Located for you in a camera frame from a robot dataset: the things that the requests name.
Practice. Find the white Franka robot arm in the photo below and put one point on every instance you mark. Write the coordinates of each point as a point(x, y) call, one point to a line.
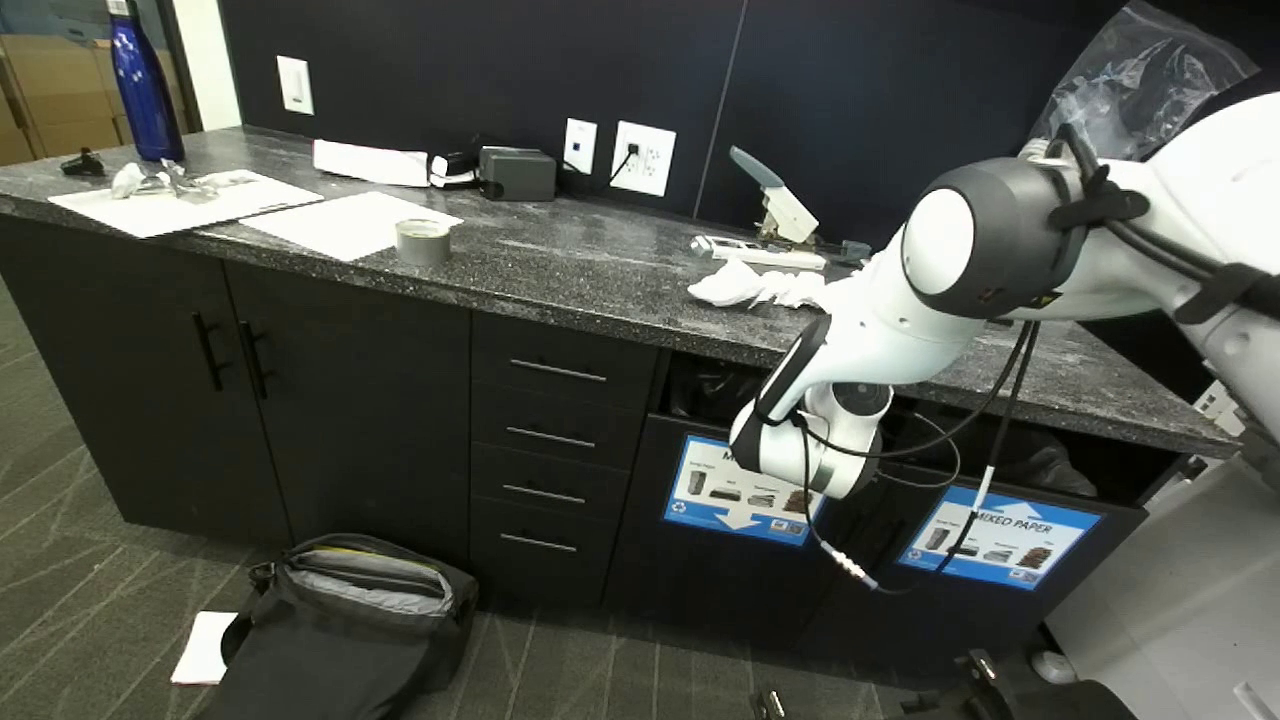
point(986, 243)

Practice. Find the black bin bag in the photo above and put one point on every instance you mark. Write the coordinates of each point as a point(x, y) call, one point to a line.
point(701, 394)
point(1062, 469)

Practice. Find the black bin door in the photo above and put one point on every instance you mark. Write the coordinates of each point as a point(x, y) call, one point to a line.
point(641, 572)

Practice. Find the black cabinet drawer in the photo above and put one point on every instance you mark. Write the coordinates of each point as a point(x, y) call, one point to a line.
point(554, 466)
point(561, 340)
point(561, 405)
point(547, 581)

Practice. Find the crumpled white paper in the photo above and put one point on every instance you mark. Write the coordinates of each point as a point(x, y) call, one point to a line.
point(725, 287)

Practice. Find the blue label down arrow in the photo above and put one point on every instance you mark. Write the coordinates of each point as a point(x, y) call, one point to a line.
point(701, 500)

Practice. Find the grey white stapler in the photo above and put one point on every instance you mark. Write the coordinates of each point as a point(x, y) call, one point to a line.
point(786, 215)

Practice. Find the black power adapter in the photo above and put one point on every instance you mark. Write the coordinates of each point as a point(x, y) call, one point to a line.
point(517, 173)

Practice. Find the grey tape roll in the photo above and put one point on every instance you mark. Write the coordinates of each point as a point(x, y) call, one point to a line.
point(426, 236)

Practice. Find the black cabinet door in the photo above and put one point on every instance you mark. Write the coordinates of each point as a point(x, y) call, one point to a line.
point(105, 387)
point(361, 427)

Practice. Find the flat white paper sheet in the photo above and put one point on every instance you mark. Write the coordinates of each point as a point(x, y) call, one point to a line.
point(345, 224)
point(184, 206)

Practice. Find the white power strip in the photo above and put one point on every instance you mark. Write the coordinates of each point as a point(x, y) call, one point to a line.
point(373, 162)

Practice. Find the black grey backpack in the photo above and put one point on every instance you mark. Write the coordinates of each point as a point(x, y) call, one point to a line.
point(332, 640)

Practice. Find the blue label up arrow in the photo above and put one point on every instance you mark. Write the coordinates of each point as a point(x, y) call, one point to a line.
point(1044, 540)

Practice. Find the black stand clamp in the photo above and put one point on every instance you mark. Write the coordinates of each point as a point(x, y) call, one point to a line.
point(993, 684)

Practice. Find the black box blue label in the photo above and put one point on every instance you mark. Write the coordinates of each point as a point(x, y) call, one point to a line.
point(1066, 625)

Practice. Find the crumpled clear plastic wrap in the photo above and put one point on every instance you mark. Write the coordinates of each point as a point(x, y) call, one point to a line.
point(163, 180)

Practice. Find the white paper on floor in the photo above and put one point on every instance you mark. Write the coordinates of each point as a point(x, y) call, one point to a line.
point(203, 649)

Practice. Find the blue water bottle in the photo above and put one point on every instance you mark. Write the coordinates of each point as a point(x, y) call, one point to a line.
point(144, 93)

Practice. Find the translucent plastic bag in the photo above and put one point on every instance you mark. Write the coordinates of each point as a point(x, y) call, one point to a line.
point(1134, 66)

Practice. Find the light grey machine housing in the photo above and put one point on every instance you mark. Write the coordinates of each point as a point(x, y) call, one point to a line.
point(1173, 601)

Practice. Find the small black desk object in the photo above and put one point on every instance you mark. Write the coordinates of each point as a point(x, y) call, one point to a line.
point(82, 164)

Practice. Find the large white wall outlet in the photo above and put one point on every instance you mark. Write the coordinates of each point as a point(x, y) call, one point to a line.
point(641, 157)

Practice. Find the small white wall outlet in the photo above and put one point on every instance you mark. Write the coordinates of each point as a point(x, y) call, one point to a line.
point(582, 147)

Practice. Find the white wall switch plate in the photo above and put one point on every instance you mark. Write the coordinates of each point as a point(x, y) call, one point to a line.
point(295, 84)

